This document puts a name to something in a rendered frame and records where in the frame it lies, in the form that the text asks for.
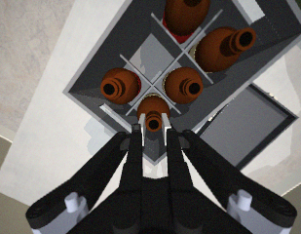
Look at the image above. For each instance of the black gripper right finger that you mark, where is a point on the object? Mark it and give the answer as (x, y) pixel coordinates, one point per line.
(254, 206)

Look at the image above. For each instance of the black rectangular tray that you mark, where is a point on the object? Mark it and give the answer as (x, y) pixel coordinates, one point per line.
(246, 125)

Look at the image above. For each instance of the grey divided crate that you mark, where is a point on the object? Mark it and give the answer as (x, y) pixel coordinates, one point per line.
(136, 34)

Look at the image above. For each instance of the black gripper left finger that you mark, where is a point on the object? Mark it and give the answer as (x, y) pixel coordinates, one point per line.
(62, 208)

